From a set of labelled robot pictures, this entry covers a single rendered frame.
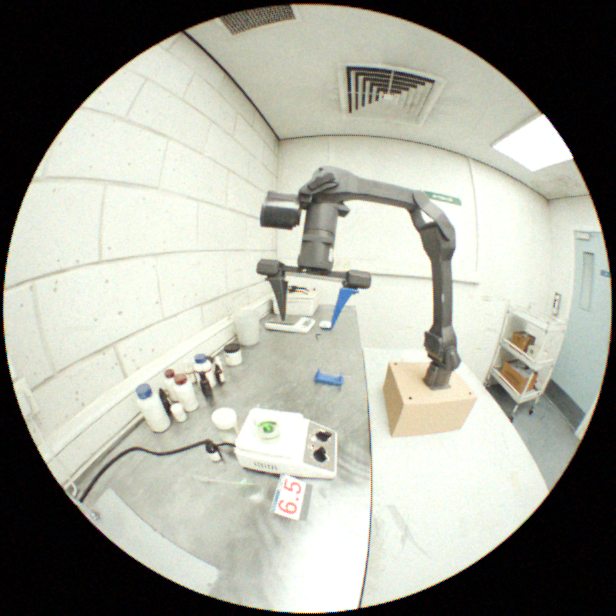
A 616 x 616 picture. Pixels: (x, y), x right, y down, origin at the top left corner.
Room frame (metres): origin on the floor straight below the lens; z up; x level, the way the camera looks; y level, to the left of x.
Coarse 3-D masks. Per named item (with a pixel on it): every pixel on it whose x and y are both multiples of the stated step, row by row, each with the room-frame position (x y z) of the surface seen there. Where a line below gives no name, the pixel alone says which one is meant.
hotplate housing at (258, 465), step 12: (300, 444) 0.25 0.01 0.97; (336, 444) 0.28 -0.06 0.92; (240, 456) 0.21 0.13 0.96; (252, 456) 0.21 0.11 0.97; (264, 456) 0.22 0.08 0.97; (276, 456) 0.22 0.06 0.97; (300, 456) 0.22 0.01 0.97; (252, 468) 0.21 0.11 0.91; (264, 468) 0.21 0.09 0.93; (276, 468) 0.21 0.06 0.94; (288, 468) 0.20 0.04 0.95; (300, 468) 0.20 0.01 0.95; (312, 468) 0.20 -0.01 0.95
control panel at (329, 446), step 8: (312, 424) 0.32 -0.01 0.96; (312, 432) 0.29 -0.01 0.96; (312, 440) 0.27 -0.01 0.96; (328, 440) 0.28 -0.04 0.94; (312, 448) 0.25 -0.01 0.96; (328, 448) 0.26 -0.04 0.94; (304, 456) 0.22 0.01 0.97; (312, 456) 0.23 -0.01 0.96; (312, 464) 0.21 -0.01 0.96; (320, 464) 0.21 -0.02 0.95; (328, 464) 0.22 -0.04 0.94
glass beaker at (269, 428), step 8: (256, 408) 0.27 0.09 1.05; (264, 408) 0.28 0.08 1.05; (272, 408) 0.28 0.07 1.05; (280, 408) 0.27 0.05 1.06; (256, 416) 0.27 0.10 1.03; (264, 416) 0.28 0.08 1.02; (272, 416) 0.28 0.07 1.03; (256, 424) 0.23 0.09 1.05; (264, 424) 0.23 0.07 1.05; (272, 424) 0.24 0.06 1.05; (280, 424) 0.26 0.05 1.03; (256, 432) 0.24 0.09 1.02; (264, 432) 0.23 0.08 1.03; (272, 432) 0.23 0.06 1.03; (280, 432) 0.25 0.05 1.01; (264, 440) 0.23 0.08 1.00; (272, 440) 0.23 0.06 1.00
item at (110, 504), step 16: (112, 496) 0.00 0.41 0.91; (112, 512) -0.04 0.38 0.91; (128, 512) -0.01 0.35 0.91; (112, 528) -0.08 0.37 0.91; (128, 528) -0.05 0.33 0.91; (144, 528) -0.03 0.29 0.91; (128, 544) -0.09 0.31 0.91; (144, 544) -0.06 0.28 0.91; (160, 544) -0.04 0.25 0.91; (144, 560) -0.10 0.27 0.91; (160, 560) -0.08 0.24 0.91; (176, 560) -0.06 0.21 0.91; (192, 560) -0.04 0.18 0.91; (176, 576) -0.10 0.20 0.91; (192, 576) -0.08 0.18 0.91; (208, 576) -0.07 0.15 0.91; (208, 592) -0.11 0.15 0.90
